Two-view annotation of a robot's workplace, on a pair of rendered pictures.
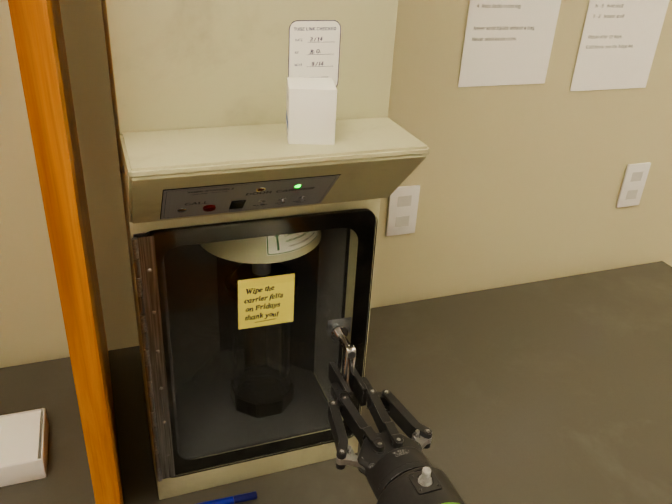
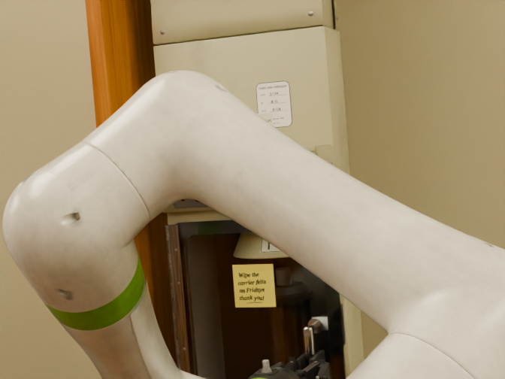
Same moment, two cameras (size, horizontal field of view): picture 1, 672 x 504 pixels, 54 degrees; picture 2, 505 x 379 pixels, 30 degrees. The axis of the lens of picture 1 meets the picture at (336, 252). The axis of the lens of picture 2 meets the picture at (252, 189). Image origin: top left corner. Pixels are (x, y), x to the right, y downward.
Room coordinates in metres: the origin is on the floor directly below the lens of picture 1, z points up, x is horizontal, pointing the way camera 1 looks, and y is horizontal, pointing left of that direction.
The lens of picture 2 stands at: (-0.51, -1.00, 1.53)
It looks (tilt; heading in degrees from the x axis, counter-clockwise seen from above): 3 degrees down; 41
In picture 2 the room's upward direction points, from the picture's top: 5 degrees counter-clockwise
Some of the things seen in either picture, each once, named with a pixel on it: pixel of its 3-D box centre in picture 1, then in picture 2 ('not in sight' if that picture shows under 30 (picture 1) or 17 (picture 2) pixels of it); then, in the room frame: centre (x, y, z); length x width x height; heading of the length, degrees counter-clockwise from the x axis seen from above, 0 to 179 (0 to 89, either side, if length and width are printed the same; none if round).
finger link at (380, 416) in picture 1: (383, 423); (306, 377); (0.65, -0.08, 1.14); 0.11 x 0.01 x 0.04; 16
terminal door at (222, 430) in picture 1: (264, 350); (258, 331); (0.73, 0.09, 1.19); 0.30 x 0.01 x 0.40; 111
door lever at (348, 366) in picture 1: (343, 363); (312, 349); (0.74, -0.02, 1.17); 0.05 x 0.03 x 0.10; 21
